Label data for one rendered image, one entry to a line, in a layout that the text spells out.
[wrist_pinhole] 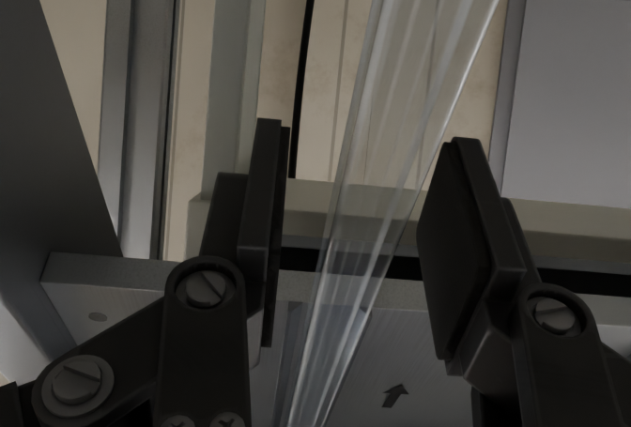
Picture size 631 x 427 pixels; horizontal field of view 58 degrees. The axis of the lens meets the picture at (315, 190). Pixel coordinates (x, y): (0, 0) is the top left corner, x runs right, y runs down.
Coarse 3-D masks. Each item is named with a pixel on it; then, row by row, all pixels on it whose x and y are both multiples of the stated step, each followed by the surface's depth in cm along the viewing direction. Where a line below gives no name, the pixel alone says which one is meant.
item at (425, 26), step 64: (384, 0) 7; (448, 0) 7; (384, 64) 8; (448, 64) 8; (384, 128) 9; (384, 192) 10; (320, 256) 13; (384, 256) 12; (320, 320) 14; (320, 384) 18
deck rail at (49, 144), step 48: (0, 0) 12; (0, 48) 12; (48, 48) 15; (0, 96) 13; (48, 96) 15; (0, 144) 13; (48, 144) 15; (0, 192) 13; (48, 192) 16; (96, 192) 20; (0, 240) 13; (48, 240) 16; (96, 240) 20; (0, 288) 13; (0, 336) 16; (48, 336) 16
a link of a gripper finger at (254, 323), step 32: (256, 128) 12; (288, 128) 12; (256, 160) 11; (224, 192) 11; (256, 192) 10; (224, 224) 10; (256, 224) 9; (224, 256) 10; (256, 256) 9; (256, 288) 9; (128, 320) 9; (160, 320) 9; (256, 320) 9; (96, 352) 8; (128, 352) 8; (256, 352) 10; (64, 384) 8; (96, 384) 8; (128, 384) 8; (64, 416) 7; (96, 416) 8
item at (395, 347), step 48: (288, 240) 22; (48, 288) 16; (96, 288) 16; (144, 288) 16; (288, 288) 16; (384, 288) 16; (576, 288) 23; (624, 288) 23; (288, 336) 17; (384, 336) 18; (432, 336) 17; (624, 336) 17; (288, 384) 21; (384, 384) 21; (432, 384) 21
